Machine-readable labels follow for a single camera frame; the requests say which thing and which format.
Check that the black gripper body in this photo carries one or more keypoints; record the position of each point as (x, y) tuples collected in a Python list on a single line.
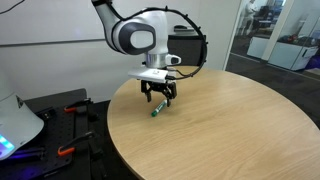
[(159, 86)]

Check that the green dry erase marker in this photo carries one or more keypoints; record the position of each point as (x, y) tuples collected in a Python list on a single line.
[(159, 108)]

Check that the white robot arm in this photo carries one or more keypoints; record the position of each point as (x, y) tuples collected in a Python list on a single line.
[(140, 40)]

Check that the black low cabinet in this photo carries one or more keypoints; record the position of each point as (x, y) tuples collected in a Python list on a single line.
[(183, 50)]

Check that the dark device on cabinet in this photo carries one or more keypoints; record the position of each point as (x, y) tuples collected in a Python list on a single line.
[(183, 28)]

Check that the black perforated breadboard plate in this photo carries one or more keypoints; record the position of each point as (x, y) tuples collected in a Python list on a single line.
[(63, 130)]

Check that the small black labelled block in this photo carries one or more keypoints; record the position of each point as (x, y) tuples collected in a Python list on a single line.
[(48, 113)]

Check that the plain white office cabinet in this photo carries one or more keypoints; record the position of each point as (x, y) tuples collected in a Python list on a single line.
[(260, 48)]

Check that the person in white shirt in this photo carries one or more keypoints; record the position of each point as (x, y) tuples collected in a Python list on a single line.
[(250, 10)]

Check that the white cabinet with printer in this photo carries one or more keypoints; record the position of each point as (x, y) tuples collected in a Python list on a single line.
[(283, 55)]

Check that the white device at left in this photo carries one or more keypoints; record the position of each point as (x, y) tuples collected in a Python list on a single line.
[(16, 123)]

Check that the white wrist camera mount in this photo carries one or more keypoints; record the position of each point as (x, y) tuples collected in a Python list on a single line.
[(146, 75)]

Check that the white glass wall post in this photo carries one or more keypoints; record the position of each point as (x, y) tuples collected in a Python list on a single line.
[(278, 30)]

